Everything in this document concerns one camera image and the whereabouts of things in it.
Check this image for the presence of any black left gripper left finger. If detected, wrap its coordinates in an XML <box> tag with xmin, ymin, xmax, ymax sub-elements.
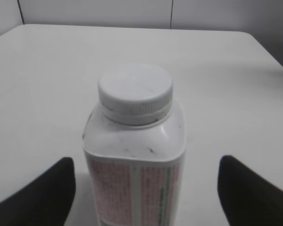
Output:
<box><xmin>0</xmin><ymin>157</ymin><xmax>75</xmax><ymax>226</ymax></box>

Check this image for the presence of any white ribbed bottle cap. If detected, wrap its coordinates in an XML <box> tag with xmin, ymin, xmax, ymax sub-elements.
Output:
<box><xmin>98</xmin><ymin>64</ymin><xmax>173</xmax><ymax>117</ymax></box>

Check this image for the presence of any white square yogurt bottle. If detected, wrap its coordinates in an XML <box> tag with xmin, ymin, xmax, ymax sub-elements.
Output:
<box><xmin>83</xmin><ymin>99</ymin><xmax>186</xmax><ymax>226</ymax></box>

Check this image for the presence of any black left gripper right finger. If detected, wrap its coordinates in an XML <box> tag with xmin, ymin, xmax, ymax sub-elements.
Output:
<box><xmin>218</xmin><ymin>155</ymin><xmax>283</xmax><ymax>226</ymax></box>

